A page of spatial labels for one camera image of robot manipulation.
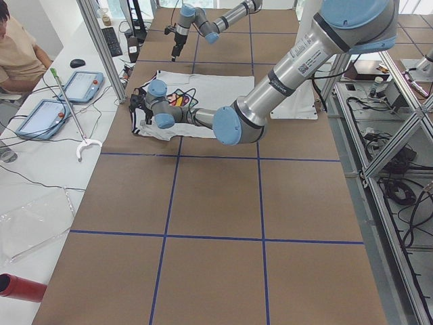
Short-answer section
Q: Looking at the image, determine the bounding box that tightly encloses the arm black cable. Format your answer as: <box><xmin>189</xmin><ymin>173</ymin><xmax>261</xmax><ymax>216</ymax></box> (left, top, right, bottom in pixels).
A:
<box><xmin>172</xmin><ymin>87</ymin><xmax>199</xmax><ymax>118</ymax></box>

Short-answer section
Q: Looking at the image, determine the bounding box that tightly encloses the aluminium side frame rack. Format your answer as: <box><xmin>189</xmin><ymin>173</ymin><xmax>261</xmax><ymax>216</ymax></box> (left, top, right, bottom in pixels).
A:
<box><xmin>324</xmin><ymin>20</ymin><xmax>433</xmax><ymax>325</ymax></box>

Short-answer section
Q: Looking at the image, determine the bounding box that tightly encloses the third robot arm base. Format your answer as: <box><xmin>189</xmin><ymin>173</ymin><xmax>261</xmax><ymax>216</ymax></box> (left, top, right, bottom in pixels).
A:
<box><xmin>401</xmin><ymin>49</ymin><xmax>432</xmax><ymax>82</ymax></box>

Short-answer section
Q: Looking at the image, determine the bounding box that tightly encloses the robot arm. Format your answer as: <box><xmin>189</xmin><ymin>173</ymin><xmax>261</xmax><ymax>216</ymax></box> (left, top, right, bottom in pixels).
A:
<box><xmin>143</xmin><ymin>1</ymin><xmax>399</xmax><ymax>146</ymax></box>
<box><xmin>164</xmin><ymin>0</ymin><xmax>263</xmax><ymax>62</ymax></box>

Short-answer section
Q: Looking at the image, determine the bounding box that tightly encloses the black keyboard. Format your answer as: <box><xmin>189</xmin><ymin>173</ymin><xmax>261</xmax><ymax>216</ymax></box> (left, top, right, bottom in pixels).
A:
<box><xmin>101</xmin><ymin>27</ymin><xmax>122</xmax><ymax>57</ymax></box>

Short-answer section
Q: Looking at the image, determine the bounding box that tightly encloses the red cylinder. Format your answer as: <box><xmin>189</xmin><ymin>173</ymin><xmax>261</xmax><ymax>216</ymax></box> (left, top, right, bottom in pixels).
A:
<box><xmin>1</xmin><ymin>274</ymin><xmax>47</xmax><ymax>303</ymax></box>

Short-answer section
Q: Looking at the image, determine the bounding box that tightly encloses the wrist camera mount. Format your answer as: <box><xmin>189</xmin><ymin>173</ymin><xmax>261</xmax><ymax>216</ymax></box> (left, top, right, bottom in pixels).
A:
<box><xmin>129</xmin><ymin>87</ymin><xmax>147</xmax><ymax>112</ymax></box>
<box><xmin>164</xmin><ymin>24</ymin><xmax>177</xmax><ymax>35</ymax></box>

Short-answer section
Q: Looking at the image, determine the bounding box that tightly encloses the seated person beige shirt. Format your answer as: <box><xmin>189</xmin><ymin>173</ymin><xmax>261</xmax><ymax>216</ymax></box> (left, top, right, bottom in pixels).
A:
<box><xmin>1</xmin><ymin>1</ymin><xmax>52</xmax><ymax>95</ymax></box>

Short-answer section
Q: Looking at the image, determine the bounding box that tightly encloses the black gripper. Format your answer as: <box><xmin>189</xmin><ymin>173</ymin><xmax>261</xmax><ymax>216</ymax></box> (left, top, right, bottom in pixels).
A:
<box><xmin>171</xmin><ymin>33</ymin><xmax>185</xmax><ymax>62</ymax></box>
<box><xmin>143</xmin><ymin>108</ymin><xmax>154</xmax><ymax>125</ymax></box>

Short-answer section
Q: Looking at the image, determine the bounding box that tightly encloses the aluminium frame post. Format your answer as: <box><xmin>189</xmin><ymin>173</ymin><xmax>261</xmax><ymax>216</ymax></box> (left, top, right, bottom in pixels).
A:
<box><xmin>76</xmin><ymin>0</ymin><xmax>127</xmax><ymax>104</ymax></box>

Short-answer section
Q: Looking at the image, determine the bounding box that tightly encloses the clear acrylic sheet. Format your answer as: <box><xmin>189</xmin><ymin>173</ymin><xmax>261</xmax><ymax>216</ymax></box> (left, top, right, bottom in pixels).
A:
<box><xmin>1</xmin><ymin>189</ymin><xmax>75</xmax><ymax>266</ymax></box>

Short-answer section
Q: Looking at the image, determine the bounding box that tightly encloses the white camera stand column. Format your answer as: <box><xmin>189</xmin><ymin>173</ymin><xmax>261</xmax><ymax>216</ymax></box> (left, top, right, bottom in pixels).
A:
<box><xmin>264</xmin><ymin>1</ymin><xmax>338</xmax><ymax>120</ymax></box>

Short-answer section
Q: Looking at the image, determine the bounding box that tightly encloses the reacher grabber tool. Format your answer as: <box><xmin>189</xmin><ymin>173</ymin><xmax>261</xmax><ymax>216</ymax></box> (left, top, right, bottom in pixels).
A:
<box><xmin>49</xmin><ymin>68</ymin><xmax>102</xmax><ymax>162</ymax></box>

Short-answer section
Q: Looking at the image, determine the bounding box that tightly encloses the blue teach pendant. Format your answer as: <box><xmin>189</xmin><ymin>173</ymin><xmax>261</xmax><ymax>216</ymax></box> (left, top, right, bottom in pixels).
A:
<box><xmin>15</xmin><ymin>100</ymin><xmax>70</xmax><ymax>140</ymax></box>
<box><xmin>63</xmin><ymin>71</ymin><xmax>104</xmax><ymax>104</ymax></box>

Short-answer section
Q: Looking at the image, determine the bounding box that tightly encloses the black computer mouse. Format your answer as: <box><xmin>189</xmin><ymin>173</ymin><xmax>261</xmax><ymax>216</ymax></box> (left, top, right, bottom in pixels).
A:
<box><xmin>70</xmin><ymin>58</ymin><xmax>86</xmax><ymax>68</ymax></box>

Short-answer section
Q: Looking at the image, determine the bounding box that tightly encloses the grey cartoon print t-shirt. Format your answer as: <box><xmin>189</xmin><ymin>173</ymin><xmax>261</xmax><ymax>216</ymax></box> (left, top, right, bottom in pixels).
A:
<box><xmin>130</xmin><ymin>70</ymin><xmax>254</xmax><ymax>141</ymax></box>

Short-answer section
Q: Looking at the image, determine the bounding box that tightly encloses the near blue teach pendant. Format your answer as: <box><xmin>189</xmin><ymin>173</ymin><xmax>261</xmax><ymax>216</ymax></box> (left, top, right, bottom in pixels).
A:
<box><xmin>15</xmin><ymin>100</ymin><xmax>70</xmax><ymax>140</ymax></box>

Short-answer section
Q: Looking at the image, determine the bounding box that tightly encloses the far blue teach pendant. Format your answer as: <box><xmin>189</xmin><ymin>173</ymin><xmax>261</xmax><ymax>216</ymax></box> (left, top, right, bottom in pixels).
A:
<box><xmin>63</xmin><ymin>71</ymin><xmax>104</xmax><ymax>104</ymax></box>

